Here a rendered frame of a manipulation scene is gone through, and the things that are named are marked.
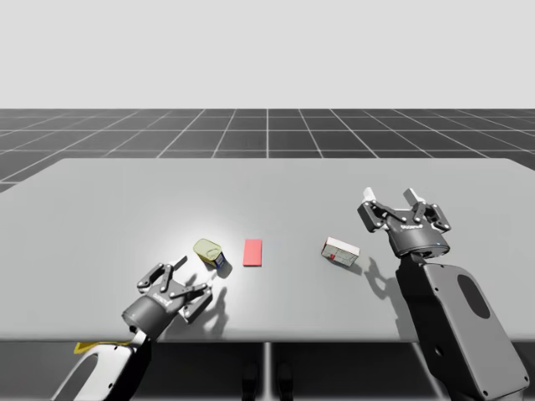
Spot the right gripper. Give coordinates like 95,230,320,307
357,187,452,258

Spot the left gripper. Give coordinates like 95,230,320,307
121,256,214,340

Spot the green and blue rectangular can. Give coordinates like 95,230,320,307
192,237,229,271

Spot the red and white carton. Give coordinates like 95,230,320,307
320,236,361,267

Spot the pink pad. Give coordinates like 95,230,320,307
242,238,263,267

